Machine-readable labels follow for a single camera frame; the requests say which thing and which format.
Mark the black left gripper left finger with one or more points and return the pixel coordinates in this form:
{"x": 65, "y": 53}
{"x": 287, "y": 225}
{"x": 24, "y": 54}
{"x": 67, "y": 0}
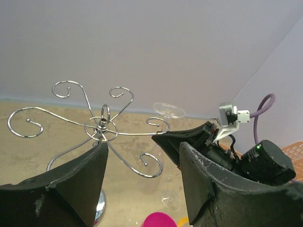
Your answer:
{"x": 66, "y": 196}

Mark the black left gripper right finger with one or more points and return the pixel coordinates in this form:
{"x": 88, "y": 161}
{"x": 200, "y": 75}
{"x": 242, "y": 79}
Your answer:
{"x": 216, "y": 197}

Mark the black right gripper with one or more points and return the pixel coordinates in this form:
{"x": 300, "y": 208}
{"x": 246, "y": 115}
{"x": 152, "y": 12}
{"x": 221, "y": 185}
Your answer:
{"x": 200, "y": 138}

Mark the pink plastic wine glass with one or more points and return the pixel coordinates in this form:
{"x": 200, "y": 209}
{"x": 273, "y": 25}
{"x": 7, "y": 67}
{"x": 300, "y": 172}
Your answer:
{"x": 158, "y": 219}

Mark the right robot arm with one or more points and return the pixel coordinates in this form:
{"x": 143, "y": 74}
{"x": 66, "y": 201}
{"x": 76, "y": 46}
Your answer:
{"x": 264, "y": 163}

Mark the yellow plastic wine glass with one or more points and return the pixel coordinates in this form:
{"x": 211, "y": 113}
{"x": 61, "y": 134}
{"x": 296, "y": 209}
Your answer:
{"x": 183, "y": 222}

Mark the clear wine glass left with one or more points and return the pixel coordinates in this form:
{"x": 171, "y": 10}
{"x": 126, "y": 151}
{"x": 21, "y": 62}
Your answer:
{"x": 170, "y": 199}

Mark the orange plastic basket rack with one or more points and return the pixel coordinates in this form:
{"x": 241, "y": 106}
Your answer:
{"x": 295, "y": 152}

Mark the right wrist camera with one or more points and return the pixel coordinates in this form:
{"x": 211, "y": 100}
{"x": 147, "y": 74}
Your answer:
{"x": 231, "y": 117}

